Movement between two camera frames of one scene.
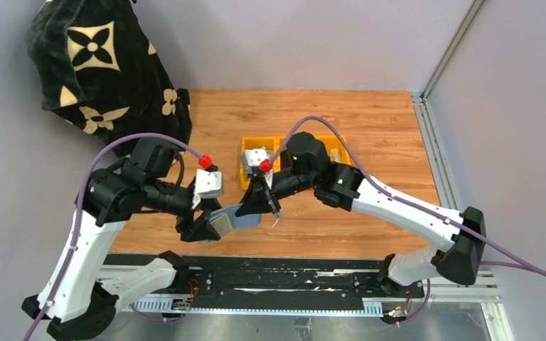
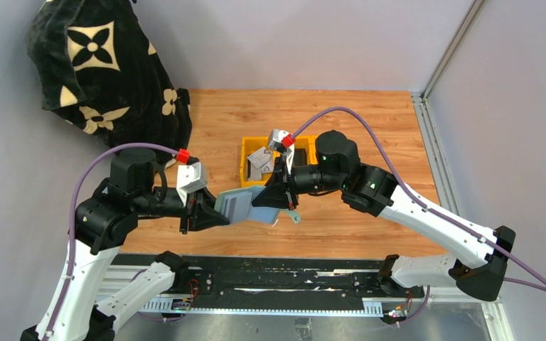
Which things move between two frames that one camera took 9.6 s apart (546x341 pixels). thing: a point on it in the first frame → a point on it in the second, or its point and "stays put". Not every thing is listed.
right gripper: (265, 194) → (287, 185)
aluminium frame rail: (444, 185) stays put
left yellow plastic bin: (270, 143) stays put
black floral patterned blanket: (97, 68) stays put
